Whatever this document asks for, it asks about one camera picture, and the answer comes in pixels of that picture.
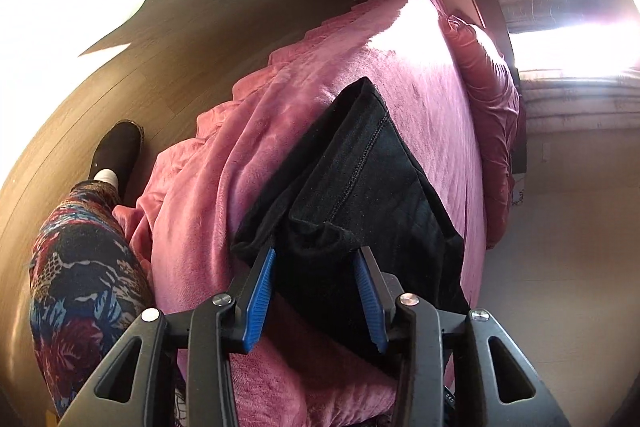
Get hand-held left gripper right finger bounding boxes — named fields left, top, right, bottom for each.
left=351, top=246, right=572, bottom=427

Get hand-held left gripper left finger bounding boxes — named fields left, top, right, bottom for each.
left=60, top=248, right=277, bottom=427

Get black pants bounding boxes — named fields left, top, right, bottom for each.
left=231, top=77, right=471, bottom=375

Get person's floral trouser leg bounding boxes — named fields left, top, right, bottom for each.
left=28, top=179, right=156, bottom=419

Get person's white sock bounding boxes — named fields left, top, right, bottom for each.
left=93, top=168, right=120, bottom=190

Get pink fleece blanket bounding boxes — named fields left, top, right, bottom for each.
left=112, top=0, right=501, bottom=427

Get person's black shoe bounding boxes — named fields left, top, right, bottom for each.
left=92, top=120, right=146, bottom=204

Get pink pillow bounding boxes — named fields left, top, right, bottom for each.
left=442, top=13, right=527, bottom=251

